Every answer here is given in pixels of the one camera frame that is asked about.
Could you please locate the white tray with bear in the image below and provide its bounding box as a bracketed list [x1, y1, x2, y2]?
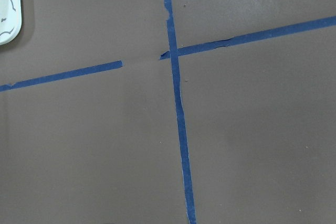
[0, 0, 22, 45]

